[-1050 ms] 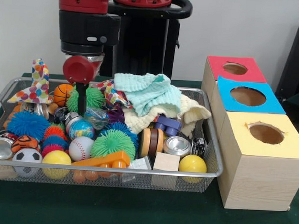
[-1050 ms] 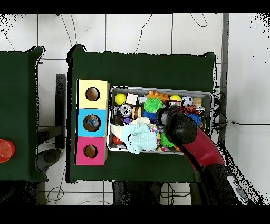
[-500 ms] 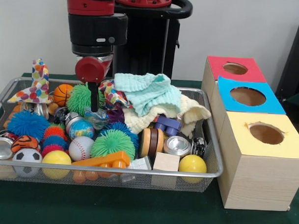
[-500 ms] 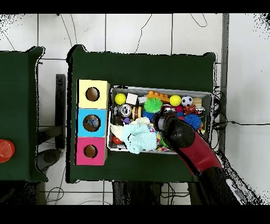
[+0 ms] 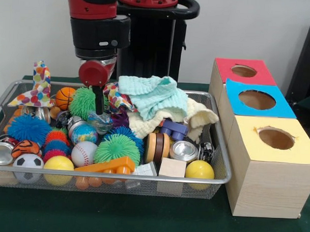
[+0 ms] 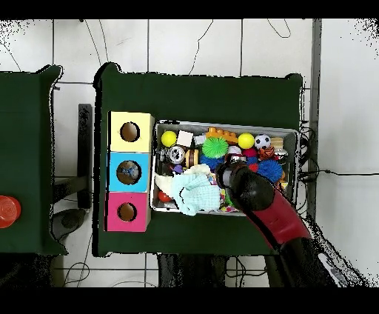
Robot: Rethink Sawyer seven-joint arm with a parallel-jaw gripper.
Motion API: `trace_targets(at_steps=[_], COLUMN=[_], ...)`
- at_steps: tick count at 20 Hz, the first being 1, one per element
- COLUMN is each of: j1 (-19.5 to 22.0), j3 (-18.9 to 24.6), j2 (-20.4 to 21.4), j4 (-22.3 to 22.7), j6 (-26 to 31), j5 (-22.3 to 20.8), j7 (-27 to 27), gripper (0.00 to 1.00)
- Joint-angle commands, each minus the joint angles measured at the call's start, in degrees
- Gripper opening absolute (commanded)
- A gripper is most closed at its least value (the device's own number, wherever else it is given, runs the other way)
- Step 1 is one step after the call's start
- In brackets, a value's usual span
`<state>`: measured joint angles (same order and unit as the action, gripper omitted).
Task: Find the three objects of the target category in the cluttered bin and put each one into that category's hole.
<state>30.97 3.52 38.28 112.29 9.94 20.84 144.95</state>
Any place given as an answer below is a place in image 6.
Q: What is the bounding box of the yellow smiley ball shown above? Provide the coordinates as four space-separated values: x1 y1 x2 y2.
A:
161 130 178 148

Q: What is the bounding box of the plain yellow ball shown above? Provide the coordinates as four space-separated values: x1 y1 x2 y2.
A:
237 133 255 150

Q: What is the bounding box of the blue spiky rubber ball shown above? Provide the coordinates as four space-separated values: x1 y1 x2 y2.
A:
259 159 285 184

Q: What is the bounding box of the orange plastic toy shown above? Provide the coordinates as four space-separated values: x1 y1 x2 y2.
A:
206 127 239 145

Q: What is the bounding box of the green cloth side table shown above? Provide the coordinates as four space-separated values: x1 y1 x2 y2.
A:
0 64 65 255

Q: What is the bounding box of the black and white soccer ball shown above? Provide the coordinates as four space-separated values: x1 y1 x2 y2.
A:
253 133 271 150

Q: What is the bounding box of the clear mesh bin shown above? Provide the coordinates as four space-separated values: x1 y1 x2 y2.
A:
150 119 300 220

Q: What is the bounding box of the red plastic cup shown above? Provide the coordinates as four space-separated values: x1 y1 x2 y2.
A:
0 195 22 229

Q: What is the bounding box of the pale yellow muslin cloth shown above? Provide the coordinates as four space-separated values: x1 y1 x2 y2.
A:
155 164 213 199

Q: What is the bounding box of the green spiky rubber ball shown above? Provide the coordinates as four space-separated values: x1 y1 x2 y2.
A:
201 137 229 158

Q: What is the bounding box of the mint green muslin cloth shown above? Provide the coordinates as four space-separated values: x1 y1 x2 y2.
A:
171 171 221 217

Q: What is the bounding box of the black chair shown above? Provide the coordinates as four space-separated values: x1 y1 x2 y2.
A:
52 103 95 241

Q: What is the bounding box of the wooden box with three holes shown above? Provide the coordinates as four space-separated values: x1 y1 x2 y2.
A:
106 110 156 233

